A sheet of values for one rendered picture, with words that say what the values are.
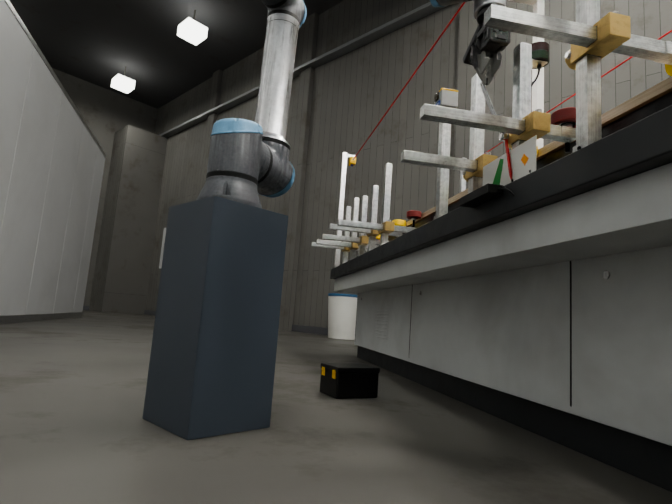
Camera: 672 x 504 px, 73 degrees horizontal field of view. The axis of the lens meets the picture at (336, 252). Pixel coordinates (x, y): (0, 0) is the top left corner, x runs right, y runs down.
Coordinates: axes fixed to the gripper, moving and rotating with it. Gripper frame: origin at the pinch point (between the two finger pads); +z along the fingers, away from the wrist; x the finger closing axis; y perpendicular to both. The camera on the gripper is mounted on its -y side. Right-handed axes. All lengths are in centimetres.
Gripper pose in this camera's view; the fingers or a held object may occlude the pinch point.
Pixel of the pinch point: (485, 82)
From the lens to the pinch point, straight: 146.1
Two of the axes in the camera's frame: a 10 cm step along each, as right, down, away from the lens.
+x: 9.8, 0.9, 1.7
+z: -0.7, 9.9, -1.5
